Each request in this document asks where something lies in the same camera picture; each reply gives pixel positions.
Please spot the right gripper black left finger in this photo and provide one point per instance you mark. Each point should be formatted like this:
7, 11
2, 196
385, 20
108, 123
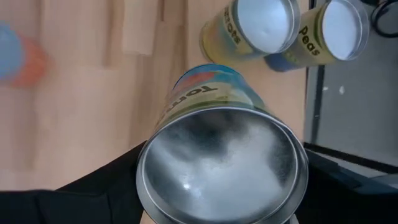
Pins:
77, 202

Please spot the peas label tin can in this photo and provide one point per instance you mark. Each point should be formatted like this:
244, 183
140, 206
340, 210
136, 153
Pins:
340, 28

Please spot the short orange patterned tin can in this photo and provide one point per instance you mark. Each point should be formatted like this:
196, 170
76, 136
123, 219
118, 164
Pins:
18, 59

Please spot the tomatoes label tin can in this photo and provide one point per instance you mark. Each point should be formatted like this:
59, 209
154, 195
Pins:
217, 155

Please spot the carrots label tin can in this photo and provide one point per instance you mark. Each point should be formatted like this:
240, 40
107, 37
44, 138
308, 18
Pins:
264, 25

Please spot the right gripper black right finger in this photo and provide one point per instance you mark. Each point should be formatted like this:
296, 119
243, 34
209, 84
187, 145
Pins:
342, 202

